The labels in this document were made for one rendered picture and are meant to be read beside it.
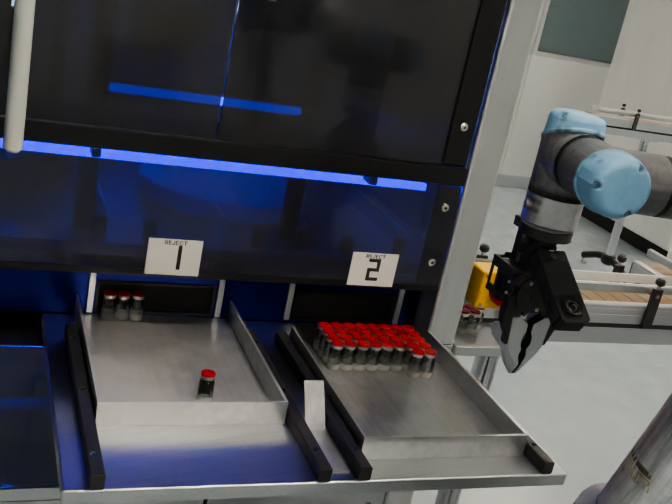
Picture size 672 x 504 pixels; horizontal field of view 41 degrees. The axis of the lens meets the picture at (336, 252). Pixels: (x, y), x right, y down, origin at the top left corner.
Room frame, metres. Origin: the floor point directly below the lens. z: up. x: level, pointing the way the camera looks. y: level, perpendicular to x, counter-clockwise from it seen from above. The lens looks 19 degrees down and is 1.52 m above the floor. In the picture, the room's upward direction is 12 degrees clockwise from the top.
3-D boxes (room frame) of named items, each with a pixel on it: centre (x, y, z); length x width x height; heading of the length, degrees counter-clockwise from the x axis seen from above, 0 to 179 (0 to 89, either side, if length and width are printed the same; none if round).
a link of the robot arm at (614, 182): (1.08, -0.31, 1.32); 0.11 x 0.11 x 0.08; 14
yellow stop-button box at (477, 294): (1.58, -0.28, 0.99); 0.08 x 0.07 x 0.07; 24
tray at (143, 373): (1.23, 0.21, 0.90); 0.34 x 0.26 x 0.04; 24
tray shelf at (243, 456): (1.24, 0.02, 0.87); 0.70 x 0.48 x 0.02; 114
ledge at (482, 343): (1.62, -0.28, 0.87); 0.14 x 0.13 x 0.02; 24
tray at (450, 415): (1.28, -0.14, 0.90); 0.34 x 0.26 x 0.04; 24
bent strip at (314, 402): (1.10, -0.03, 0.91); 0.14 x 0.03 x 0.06; 24
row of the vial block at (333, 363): (1.36, -0.11, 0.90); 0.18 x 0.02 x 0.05; 114
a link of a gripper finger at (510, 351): (1.17, -0.25, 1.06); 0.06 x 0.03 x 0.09; 24
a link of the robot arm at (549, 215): (1.17, -0.26, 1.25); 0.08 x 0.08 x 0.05
